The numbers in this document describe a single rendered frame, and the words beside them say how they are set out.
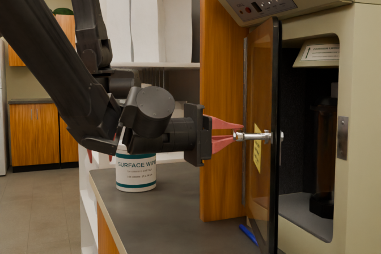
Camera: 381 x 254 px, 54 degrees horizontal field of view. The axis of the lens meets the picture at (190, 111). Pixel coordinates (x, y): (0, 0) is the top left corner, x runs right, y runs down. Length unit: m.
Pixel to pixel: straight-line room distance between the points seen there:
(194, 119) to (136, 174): 0.59
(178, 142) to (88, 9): 0.41
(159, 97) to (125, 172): 0.67
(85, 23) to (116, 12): 1.02
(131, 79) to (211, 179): 0.31
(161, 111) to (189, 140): 0.10
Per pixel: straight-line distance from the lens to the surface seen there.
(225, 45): 0.92
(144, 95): 0.54
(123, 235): 0.91
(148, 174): 1.20
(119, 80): 0.88
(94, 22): 0.88
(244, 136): 0.62
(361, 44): 0.65
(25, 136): 5.53
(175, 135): 0.60
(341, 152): 0.66
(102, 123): 0.57
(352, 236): 0.70
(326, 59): 0.73
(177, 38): 1.95
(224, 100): 0.92
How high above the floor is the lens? 1.30
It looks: 5 degrees down
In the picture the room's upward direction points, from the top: straight up
